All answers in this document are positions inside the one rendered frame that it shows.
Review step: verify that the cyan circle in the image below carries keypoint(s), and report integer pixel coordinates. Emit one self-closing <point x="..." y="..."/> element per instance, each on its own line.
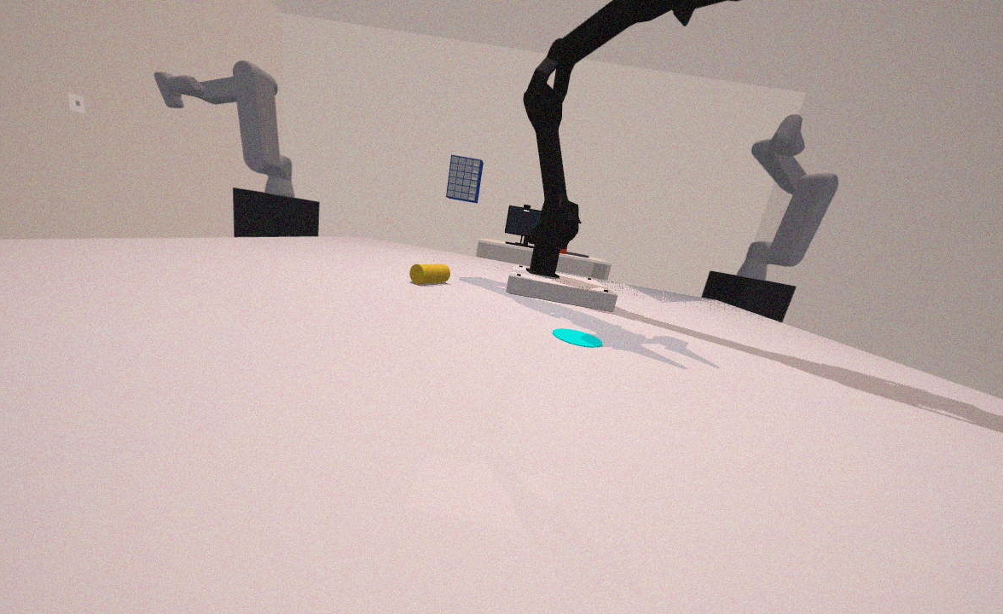
<point x="577" y="338"/>

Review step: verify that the yellow cylinder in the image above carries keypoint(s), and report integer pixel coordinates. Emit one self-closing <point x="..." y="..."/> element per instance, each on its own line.
<point x="429" y="273"/>

